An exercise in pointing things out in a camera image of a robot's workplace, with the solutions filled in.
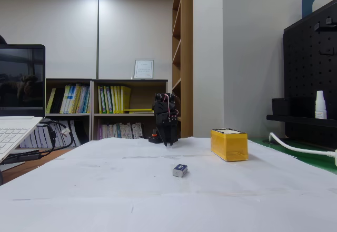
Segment small blue grey block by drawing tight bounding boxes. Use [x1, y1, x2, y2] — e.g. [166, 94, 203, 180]
[172, 164, 189, 178]

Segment yellow rectangular box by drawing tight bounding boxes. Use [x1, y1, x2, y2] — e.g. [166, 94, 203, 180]
[210, 128, 249, 162]

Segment orange and black clamp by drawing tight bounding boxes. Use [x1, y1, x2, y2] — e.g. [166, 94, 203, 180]
[147, 128, 161, 144]

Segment flat yellow folder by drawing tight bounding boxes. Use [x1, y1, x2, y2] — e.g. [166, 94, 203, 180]
[123, 108, 155, 114]

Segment low bookshelf with yellow binders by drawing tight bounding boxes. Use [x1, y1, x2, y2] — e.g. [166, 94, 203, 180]
[91, 78, 169, 140]

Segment thick yellow binder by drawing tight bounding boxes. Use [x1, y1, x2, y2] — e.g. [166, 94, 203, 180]
[120, 85, 132, 114]

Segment white framed certificate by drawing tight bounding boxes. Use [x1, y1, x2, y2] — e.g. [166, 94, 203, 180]
[131, 59, 155, 80]

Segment white paper table covering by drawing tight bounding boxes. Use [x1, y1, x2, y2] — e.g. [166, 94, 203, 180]
[0, 136, 337, 232]

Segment tall wooden bookshelf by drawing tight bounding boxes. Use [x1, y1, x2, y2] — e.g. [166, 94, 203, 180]
[172, 0, 194, 138]

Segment low bookshelf with mixed books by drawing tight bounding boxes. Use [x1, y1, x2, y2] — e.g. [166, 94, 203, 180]
[45, 78, 93, 148]

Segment black box on pegboard shelf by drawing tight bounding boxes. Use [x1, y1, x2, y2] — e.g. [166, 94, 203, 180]
[271, 97, 291, 117]

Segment green desk mat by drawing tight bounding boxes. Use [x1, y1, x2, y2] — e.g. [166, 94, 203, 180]
[249, 136, 337, 176]

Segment black pegboard stand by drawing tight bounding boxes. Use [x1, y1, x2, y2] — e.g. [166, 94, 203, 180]
[266, 0, 337, 150]

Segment small white bottle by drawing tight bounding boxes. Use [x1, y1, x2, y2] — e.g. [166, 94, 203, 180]
[314, 90, 328, 120]

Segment white laptop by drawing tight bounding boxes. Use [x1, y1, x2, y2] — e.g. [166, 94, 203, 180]
[0, 44, 46, 165]

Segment red servo cable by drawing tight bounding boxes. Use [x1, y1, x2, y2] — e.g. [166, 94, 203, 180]
[162, 93, 171, 115]

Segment black laptop cable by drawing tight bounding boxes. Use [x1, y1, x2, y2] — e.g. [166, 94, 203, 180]
[0, 119, 75, 166]

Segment white power strip cable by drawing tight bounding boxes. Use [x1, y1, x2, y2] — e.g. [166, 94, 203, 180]
[268, 132, 337, 157]

